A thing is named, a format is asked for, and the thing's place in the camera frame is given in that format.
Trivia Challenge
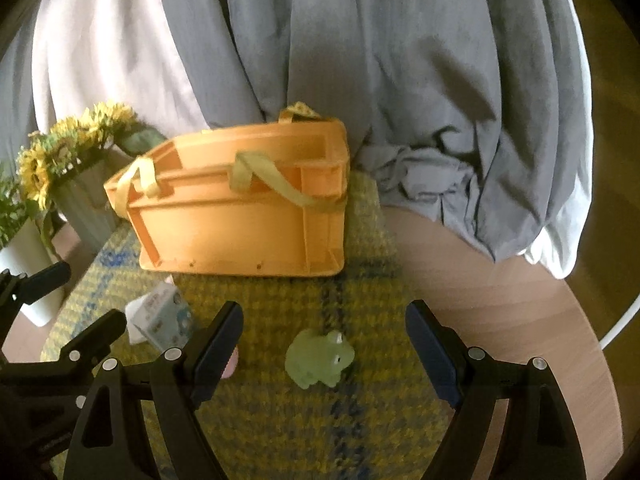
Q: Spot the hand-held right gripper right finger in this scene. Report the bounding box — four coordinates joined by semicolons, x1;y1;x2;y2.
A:
405;300;588;480

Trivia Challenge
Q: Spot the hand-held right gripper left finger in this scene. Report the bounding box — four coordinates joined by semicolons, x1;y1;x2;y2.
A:
62;301;245;480

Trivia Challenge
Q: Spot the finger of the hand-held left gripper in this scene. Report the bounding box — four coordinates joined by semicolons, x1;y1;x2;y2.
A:
59;309;127;364
0;261;72;333

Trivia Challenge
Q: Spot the pink soft toy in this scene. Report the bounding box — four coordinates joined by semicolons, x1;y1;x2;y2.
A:
220;347;241;380

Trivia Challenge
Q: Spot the green frog toy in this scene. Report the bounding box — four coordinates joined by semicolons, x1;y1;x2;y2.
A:
285;329;356;390

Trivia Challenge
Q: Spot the orange plastic crate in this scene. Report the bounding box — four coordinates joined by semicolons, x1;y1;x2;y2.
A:
103;119;349;278

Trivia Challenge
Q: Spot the white flower pot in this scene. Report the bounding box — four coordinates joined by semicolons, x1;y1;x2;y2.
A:
0;215;66;328

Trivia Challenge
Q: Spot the light blue small carton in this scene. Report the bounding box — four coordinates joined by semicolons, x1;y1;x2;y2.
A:
125;282;196;352

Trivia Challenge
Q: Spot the grey-green ribbed vase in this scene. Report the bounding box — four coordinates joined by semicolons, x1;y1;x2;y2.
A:
50;152;127;256

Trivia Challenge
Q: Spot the yellow plaid blanket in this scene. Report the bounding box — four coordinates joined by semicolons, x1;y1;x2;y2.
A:
40;170;461;480

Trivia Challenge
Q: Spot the sunflower bouquet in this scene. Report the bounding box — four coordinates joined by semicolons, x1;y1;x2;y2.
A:
15;101;166;211

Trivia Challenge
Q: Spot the white sheer curtain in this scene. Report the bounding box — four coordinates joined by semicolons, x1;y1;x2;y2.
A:
522;175;596;281

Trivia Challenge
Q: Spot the grey curtain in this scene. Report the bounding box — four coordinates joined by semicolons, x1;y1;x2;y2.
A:
155;0;596;266
0;25;41;166

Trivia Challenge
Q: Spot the pale pink curtain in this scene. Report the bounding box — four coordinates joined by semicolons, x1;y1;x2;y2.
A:
30;0;238;136

